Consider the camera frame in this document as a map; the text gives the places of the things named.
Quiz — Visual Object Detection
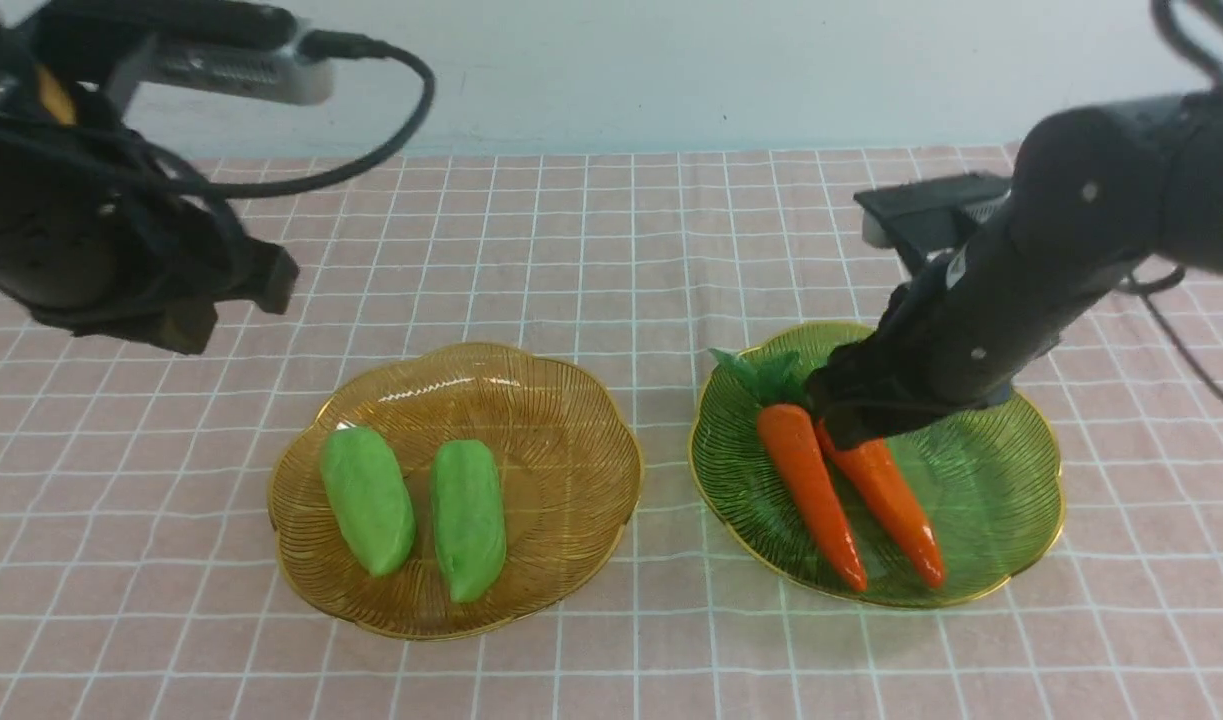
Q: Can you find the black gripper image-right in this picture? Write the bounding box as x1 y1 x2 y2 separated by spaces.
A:
806 260 1062 447

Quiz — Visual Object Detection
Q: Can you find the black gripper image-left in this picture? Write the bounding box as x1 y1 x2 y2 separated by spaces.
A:
0 112 300 354

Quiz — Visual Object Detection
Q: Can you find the orange carrot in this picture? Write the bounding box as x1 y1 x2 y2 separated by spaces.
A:
816 421 947 588
711 348 870 592

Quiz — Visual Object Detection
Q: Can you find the green gourd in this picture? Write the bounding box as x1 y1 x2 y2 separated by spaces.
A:
430 439 508 603
319 427 416 578

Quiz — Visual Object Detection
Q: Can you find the green glass plate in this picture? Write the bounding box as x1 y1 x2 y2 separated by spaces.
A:
689 321 1065 609

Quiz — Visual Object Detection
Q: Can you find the pink checkered tablecloth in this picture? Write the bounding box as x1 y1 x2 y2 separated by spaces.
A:
0 145 1223 719

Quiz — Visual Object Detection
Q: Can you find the amber glass plate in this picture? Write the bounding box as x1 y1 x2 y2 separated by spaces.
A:
267 342 645 641

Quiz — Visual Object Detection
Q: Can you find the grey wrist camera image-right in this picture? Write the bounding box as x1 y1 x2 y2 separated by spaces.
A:
852 170 1011 275

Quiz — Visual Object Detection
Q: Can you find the black cable image-right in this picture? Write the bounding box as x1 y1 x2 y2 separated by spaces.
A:
1117 0 1223 421

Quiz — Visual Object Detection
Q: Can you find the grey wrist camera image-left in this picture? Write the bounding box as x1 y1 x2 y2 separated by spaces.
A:
20 1 335 106

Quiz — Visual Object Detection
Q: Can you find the black camera cable image-left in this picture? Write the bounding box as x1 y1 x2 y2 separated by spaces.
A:
131 27 437 199

